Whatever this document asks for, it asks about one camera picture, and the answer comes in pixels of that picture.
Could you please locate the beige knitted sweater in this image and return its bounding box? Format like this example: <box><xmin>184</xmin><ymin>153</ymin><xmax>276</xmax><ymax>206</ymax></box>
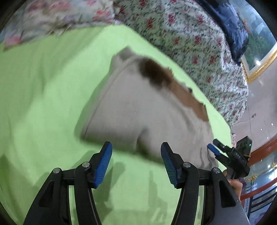
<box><xmin>81</xmin><ymin>47</ymin><xmax>218</xmax><ymax>170</ymax></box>

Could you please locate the right hand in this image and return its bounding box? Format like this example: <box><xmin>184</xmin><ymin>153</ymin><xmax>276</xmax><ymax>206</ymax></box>
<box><xmin>222</xmin><ymin>170</ymin><xmax>243</xmax><ymax>202</ymax></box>

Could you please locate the red wooden furniture edge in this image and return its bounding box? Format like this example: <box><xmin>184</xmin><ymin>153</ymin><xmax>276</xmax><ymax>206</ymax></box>
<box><xmin>241</xmin><ymin>136</ymin><xmax>276</xmax><ymax>200</ymax></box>

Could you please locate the light green bed sheet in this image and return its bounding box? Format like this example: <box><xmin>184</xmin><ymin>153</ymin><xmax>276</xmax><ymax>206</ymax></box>
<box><xmin>1</xmin><ymin>25</ymin><xmax>231</xmax><ymax>224</ymax></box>

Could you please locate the gold framed picture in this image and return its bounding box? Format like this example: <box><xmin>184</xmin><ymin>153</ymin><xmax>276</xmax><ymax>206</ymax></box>
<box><xmin>240</xmin><ymin>12</ymin><xmax>276</xmax><ymax>83</ymax></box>

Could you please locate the red rose floral quilt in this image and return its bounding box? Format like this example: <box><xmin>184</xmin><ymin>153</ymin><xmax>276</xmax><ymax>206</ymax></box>
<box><xmin>117</xmin><ymin>1</ymin><xmax>248</xmax><ymax>127</ymax></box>

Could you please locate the dark blue garment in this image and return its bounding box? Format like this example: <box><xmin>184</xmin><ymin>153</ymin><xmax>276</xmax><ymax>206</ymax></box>
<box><xmin>197</xmin><ymin>0</ymin><xmax>249</xmax><ymax>65</ymax></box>

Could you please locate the pink floral ruffled pillow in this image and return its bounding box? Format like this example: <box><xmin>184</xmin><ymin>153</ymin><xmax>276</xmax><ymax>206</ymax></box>
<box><xmin>1</xmin><ymin>1</ymin><xmax>120</xmax><ymax>49</ymax></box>

